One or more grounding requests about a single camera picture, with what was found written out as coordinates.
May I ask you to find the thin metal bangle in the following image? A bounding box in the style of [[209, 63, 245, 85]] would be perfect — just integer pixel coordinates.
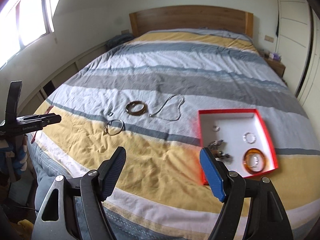
[[104, 119, 125, 136]]

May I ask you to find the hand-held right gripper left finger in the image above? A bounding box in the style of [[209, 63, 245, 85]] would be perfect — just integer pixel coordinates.
[[32, 146, 127, 240]]

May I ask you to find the white sliding wardrobe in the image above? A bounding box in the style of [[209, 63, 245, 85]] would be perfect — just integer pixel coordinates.
[[274, 0, 320, 105]]

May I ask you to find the window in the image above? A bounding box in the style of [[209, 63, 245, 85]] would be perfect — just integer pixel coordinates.
[[0, 0, 57, 67]]

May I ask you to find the dark brown bangle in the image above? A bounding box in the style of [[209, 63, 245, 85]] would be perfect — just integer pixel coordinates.
[[125, 100, 148, 117]]

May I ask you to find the red cardboard box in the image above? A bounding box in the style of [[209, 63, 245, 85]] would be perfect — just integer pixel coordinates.
[[195, 108, 279, 186]]

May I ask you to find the silver chain necklace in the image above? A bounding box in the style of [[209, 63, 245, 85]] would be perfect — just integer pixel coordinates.
[[149, 93, 185, 122]]

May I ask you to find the silver charm pendant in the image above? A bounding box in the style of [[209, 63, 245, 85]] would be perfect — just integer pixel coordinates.
[[208, 140, 226, 151]]

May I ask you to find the grey crumpled cloth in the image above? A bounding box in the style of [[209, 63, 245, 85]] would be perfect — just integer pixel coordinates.
[[105, 34, 134, 49]]

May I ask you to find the brown beaded bracelet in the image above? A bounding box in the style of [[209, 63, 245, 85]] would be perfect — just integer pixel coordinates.
[[212, 150, 233, 166]]

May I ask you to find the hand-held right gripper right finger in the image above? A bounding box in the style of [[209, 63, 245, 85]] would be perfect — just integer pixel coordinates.
[[199, 147, 294, 240]]

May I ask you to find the wooden headboard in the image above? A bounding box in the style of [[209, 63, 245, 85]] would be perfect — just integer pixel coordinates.
[[129, 5, 254, 39]]

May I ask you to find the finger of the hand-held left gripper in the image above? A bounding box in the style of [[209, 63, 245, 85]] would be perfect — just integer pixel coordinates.
[[5, 80, 23, 121], [16, 114, 62, 131]]

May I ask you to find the wooden nightstand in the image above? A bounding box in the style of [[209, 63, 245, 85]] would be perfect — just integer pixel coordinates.
[[262, 56, 286, 78]]

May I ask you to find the amber bangle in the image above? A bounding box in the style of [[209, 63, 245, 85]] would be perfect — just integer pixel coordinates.
[[242, 148, 271, 176]]

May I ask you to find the yellow cloth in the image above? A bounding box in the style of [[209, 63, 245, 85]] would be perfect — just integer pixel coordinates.
[[17, 219, 34, 240]]

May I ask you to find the person's left hand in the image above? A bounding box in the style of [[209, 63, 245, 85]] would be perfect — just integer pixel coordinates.
[[12, 136, 29, 172]]

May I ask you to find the silver hoop bracelet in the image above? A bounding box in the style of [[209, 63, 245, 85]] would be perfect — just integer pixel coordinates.
[[243, 132, 257, 144]]

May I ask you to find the white low wall cabinet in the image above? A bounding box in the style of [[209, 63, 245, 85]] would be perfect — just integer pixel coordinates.
[[0, 41, 111, 120]]

